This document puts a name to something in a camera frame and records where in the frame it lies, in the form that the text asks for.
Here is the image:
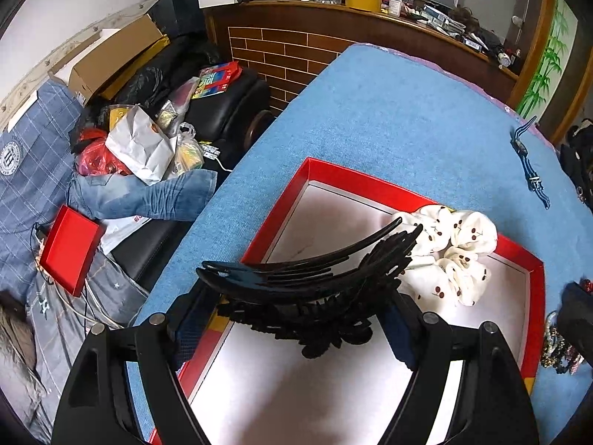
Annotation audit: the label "black hair claw clip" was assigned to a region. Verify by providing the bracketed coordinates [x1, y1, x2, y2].
[195, 217, 423, 359]

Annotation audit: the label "red shallow box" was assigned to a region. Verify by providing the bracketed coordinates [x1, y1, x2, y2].
[148, 158, 546, 445]

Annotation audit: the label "colourful book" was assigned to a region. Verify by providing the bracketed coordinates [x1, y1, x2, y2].
[191, 61, 242, 99]

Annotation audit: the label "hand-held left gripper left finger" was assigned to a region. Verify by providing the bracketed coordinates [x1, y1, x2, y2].
[51, 283, 218, 445]

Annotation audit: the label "black plastic bag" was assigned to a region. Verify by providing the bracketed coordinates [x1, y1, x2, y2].
[116, 67, 163, 107]

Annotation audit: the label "brown cardboard box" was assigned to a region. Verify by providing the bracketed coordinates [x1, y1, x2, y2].
[49, 14, 170, 105]

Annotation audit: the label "white cherry print scrunchie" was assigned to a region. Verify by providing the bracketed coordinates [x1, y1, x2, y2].
[389, 205, 498, 307]

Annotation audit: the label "brown fur collar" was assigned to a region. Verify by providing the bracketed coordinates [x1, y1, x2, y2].
[0, 292, 38, 381]

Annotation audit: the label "blue blanket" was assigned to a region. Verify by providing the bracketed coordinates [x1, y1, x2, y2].
[127, 43, 593, 445]

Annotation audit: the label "dark navy bag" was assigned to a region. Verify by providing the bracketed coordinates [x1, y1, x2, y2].
[150, 0, 207, 40]

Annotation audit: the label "wooden counter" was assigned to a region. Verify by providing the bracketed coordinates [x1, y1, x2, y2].
[204, 0, 520, 116]

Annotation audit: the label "clear plastic bag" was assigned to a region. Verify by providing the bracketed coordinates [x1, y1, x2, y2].
[173, 123, 207, 174]

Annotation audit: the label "white plastic bag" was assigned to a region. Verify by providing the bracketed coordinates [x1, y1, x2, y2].
[99, 215, 153, 256]

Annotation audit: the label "blue jeans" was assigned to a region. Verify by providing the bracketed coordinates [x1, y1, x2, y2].
[67, 169, 218, 221]

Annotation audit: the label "grey white paper bag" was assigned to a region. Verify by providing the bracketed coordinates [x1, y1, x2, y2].
[106, 104, 177, 185]

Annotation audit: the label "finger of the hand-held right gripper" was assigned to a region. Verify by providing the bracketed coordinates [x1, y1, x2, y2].
[556, 283, 593, 357]

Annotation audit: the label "assorted counter clutter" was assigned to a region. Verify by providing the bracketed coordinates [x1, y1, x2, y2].
[403, 0, 520, 68]

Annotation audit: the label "red box lid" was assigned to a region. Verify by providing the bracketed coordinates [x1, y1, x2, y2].
[38, 205, 105, 296]

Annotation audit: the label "multicoloured bead bracelets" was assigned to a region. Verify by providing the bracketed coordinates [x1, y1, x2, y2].
[540, 310, 587, 376]

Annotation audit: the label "blue wristwatch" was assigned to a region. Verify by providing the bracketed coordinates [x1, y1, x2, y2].
[510, 116, 552, 210]

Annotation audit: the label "black cloth bundle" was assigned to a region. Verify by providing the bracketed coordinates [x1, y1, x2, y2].
[558, 118, 593, 209]

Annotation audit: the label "red plastic bag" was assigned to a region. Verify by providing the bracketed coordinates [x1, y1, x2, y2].
[74, 139, 133, 177]

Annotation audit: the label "black leather sofa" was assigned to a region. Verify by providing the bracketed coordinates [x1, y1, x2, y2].
[111, 42, 274, 325]

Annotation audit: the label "blue plaid cloth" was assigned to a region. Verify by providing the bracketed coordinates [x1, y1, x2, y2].
[0, 79, 149, 445]

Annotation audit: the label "bamboo painted panel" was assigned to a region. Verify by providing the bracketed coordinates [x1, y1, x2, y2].
[514, 4, 577, 116]

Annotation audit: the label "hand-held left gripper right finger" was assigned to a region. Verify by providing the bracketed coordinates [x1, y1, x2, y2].
[377, 294, 540, 445]

